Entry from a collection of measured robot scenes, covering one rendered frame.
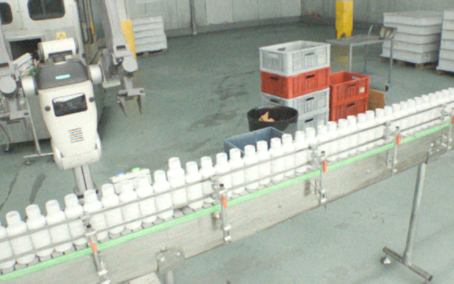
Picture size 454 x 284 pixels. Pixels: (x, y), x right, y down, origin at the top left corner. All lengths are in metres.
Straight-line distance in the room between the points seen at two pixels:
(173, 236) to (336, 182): 0.76
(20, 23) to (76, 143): 3.23
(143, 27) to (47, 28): 6.15
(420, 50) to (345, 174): 6.73
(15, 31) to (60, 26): 0.50
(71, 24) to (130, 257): 3.74
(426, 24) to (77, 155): 7.39
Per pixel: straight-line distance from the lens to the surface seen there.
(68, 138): 1.87
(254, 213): 1.57
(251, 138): 2.25
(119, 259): 1.41
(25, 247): 1.35
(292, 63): 3.77
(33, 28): 4.95
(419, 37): 8.41
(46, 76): 1.88
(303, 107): 4.00
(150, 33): 10.93
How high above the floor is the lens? 1.76
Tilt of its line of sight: 22 degrees down
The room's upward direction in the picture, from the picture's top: 4 degrees counter-clockwise
